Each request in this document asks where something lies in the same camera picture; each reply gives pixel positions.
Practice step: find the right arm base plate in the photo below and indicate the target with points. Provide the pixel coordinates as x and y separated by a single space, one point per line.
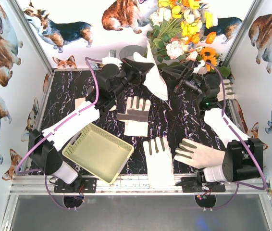
198 184

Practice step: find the work glove with grey band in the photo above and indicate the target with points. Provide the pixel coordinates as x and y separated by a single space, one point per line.
153 80

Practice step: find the front right white glove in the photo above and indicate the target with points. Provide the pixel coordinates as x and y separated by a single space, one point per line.
198 155

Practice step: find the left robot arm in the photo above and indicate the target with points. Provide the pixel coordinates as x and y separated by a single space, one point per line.
44 146

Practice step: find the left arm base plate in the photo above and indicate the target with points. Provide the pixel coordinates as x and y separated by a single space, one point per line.
81 184

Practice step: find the far left work glove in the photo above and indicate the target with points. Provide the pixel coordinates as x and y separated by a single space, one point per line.
78 101

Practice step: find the yellow-green storage basket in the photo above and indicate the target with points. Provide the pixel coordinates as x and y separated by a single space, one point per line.
98 152

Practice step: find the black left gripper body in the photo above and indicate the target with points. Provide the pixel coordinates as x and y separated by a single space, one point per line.
128 72

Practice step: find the white green work glove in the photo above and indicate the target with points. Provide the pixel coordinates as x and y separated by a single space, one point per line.
135 117

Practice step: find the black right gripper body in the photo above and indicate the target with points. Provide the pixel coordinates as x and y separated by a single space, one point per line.
182 78

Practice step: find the front centre white glove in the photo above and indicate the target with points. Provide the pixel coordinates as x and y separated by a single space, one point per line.
159 163

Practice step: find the artificial flower bouquet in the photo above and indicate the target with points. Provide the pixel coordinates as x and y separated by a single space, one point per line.
184 30

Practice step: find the grey bucket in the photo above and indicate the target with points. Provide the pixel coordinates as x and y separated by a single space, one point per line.
128 51

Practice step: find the far right work glove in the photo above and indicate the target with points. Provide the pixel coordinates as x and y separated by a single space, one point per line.
225 91

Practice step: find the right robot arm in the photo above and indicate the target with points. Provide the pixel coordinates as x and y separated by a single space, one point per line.
243 158

